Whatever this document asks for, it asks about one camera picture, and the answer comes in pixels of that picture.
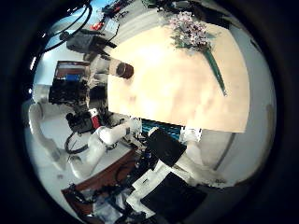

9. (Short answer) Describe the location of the pink flower bouquet green wrap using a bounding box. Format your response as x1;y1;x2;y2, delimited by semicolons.
167;11;228;97

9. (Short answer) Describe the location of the brown cylindrical vase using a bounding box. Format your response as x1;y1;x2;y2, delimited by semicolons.
108;59;135;80

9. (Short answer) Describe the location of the blue crate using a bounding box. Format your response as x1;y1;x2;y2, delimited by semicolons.
141;119;182;139

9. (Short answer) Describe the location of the blue lit monitor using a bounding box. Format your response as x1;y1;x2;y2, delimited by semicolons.
64;74;82;82

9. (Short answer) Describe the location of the brown wooden cabinet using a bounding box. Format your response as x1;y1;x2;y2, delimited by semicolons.
54;60;92;82

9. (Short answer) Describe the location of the small red object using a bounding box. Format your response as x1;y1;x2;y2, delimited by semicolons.
91;21;105;32

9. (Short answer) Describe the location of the black cable loop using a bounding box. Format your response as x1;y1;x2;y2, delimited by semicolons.
40;1;94;54

